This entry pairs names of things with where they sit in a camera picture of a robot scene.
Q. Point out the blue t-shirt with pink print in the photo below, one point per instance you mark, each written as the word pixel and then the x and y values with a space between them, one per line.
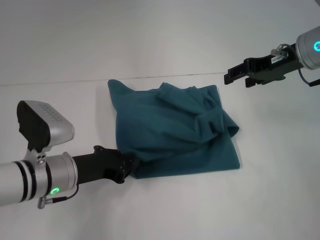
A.
pixel 170 130

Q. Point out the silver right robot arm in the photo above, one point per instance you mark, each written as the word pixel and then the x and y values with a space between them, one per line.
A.
pixel 310 47

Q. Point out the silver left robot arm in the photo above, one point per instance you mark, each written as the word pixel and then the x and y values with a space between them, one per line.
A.
pixel 30 180

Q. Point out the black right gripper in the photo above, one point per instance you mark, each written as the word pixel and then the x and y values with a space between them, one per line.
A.
pixel 271 66

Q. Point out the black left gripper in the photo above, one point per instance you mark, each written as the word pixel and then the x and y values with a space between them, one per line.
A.
pixel 100 166

